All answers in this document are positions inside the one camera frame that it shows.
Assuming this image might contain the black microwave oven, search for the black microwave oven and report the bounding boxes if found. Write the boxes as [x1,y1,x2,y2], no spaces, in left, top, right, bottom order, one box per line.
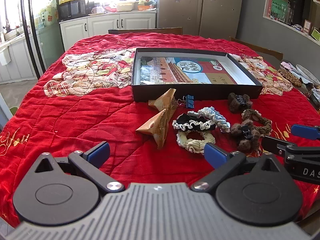
[58,0,87,22]

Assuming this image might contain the white kitchen cabinet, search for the white kitchen cabinet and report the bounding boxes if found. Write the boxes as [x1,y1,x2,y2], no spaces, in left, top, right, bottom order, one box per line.
[59,11,158,52]

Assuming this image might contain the brown fuzzy hair claw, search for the brown fuzzy hair claw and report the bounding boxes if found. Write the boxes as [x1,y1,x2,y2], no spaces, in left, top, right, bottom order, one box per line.
[227,92,253,113]
[230,120,263,152]

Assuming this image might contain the pink paper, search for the pink paper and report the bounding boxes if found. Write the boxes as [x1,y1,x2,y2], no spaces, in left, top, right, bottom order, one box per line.
[280,60,297,71]

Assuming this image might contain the blue binder clip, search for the blue binder clip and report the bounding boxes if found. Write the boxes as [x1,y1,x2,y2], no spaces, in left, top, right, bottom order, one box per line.
[177,94,195,109]

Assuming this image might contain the brown paper pyramid packet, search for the brown paper pyramid packet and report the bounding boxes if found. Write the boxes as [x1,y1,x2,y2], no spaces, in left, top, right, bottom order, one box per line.
[148,88,179,120]
[135,109,169,150]

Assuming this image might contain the cream scrunchie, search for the cream scrunchie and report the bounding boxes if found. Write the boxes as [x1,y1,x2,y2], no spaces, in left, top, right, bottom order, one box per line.
[176,130,216,154]

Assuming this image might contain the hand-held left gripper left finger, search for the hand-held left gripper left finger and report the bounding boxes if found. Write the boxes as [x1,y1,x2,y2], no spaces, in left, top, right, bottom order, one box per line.
[34,141,125,194]

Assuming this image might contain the beige refrigerator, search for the beige refrigerator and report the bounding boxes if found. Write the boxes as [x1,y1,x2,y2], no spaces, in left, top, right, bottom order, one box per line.
[156,0,245,41]

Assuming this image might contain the black shallow cardboard box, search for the black shallow cardboard box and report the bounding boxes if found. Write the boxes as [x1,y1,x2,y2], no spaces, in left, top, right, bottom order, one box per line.
[131,47,264,103]

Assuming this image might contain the green printed sign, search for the green printed sign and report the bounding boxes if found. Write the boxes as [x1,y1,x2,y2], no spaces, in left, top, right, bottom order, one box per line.
[270,0,288,20]

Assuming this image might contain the glass jar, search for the glass jar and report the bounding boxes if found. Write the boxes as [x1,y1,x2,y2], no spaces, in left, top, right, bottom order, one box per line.
[282,2,295,23]

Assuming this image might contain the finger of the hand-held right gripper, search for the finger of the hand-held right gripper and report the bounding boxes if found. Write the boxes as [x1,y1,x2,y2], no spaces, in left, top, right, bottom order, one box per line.
[261,135,297,158]
[291,124,320,141]

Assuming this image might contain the blue lace-edged scrunchie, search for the blue lace-edged scrunchie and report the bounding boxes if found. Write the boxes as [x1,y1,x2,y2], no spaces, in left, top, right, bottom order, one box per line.
[199,107,231,133]

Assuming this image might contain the white plastic container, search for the white plastic container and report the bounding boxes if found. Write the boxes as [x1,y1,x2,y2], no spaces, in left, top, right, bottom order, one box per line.
[116,1,138,12]

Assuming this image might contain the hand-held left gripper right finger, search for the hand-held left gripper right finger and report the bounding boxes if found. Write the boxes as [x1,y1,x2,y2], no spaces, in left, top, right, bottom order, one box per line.
[191,142,285,193]

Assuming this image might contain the red printed blanket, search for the red printed blanket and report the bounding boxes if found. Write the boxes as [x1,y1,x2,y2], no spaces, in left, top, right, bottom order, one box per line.
[0,33,320,228]

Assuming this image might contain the white hanging bin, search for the white hanging bin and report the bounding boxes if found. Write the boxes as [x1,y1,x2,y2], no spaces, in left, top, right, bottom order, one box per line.
[0,47,12,66]

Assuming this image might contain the white plate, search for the white plate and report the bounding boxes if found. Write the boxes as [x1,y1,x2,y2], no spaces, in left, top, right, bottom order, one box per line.
[296,64,320,84]

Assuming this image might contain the black lace-edged scrunchie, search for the black lace-edged scrunchie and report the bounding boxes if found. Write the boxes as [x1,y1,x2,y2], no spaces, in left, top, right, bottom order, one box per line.
[172,112,217,132]

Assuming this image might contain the brown scrunchie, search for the brown scrunchie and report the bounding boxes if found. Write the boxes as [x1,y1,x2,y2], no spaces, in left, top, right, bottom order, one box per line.
[241,109,273,134]

